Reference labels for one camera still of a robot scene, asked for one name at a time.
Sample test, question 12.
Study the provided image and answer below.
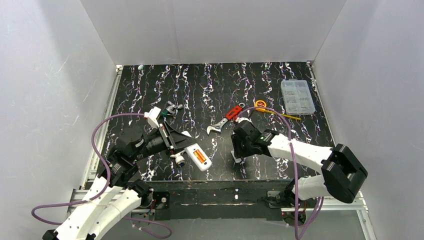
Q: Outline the clear plastic screw box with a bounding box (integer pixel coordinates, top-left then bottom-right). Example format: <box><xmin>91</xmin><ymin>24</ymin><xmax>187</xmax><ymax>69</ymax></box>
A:
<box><xmin>280</xmin><ymin>79</ymin><xmax>316</xmax><ymax>116</ymax></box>

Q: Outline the black cable tie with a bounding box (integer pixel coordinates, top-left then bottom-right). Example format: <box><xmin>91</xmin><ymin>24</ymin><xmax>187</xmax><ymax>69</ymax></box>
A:
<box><xmin>247</xmin><ymin>110</ymin><xmax>255</xmax><ymax>121</ymax></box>

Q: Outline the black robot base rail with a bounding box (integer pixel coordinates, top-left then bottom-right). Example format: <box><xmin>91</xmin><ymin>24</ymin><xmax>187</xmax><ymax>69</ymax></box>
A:
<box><xmin>147</xmin><ymin>180</ymin><xmax>294</xmax><ymax>221</ymax></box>

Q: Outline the white remote battery cover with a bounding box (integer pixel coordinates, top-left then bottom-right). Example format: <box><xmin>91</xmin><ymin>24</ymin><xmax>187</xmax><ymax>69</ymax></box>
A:
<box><xmin>233</xmin><ymin>155</ymin><xmax>245</xmax><ymax>164</ymax></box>

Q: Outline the white plastic valve fitting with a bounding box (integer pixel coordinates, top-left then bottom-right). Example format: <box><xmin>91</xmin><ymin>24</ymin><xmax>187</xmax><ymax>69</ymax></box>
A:
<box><xmin>170</xmin><ymin>150</ymin><xmax>185</xmax><ymax>167</ymax></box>

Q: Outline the green handled screwdriver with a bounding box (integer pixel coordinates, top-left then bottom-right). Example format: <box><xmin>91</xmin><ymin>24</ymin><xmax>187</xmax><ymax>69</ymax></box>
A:
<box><xmin>160</xmin><ymin>109</ymin><xmax>169</xmax><ymax>117</ymax></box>

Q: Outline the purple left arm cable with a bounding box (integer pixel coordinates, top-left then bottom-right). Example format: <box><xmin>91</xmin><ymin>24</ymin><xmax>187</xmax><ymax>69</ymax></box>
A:
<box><xmin>31</xmin><ymin>113</ymin><xmax>173</xmax><ymax>239</ymax></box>

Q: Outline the orange battery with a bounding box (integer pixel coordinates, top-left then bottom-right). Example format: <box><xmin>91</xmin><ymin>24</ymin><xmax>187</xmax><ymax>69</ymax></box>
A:
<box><xmin>193</xmin><ymin>149</ymin><xmax>206</xmax><ymax>164</ymax></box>

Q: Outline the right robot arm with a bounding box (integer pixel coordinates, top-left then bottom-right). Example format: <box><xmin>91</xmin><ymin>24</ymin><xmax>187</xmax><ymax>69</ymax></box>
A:
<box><xmin>231</xmin><ymin>118</ymin><xmax>369</xmax><ymax>204</ymax></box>

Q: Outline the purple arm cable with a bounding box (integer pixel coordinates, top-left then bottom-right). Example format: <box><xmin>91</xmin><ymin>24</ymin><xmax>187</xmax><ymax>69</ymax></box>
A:
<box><xmin>31</xmin><ymin>113</ymin><xmax>173</xmax><ymax>239</ymax></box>
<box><xmin>236</xmin><ymin>106</ymin><xmax>325</xmax><ymax>240</ymax></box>

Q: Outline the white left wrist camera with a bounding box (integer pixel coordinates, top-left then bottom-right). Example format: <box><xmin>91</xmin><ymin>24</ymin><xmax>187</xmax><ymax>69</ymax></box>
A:
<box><xmin>143</xmin><ymin>106</ymin><xmax>162</xmax><ymax>129</ymax></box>

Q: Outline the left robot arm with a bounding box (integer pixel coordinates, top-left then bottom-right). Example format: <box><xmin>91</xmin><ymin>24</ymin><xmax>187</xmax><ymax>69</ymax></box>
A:
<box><xmin>42</xmin><ymin>122</ymin><xmax>200</xmax><ymax>240</ymax></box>

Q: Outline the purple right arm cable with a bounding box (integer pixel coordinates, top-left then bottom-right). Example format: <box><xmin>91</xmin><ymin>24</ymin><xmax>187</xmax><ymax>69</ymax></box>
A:
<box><xmin>236</xmin><ymin>106</ymin><xmax>325</xmax><ymax>240</ymax></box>

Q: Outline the red handled ratchet wrench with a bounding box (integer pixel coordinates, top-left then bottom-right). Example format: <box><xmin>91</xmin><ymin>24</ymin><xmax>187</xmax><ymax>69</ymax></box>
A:
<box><xmin>206</xmin><ymin>102</ymin><xmax>246</xmax><ymax>135</ymax></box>

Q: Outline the yellow tape measure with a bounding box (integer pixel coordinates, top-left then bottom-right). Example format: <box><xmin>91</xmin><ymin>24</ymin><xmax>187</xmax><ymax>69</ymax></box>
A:
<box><xmin>254</xmin><ymin>100</ymin><xmax>267</xmax><ymax>112</ymax></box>

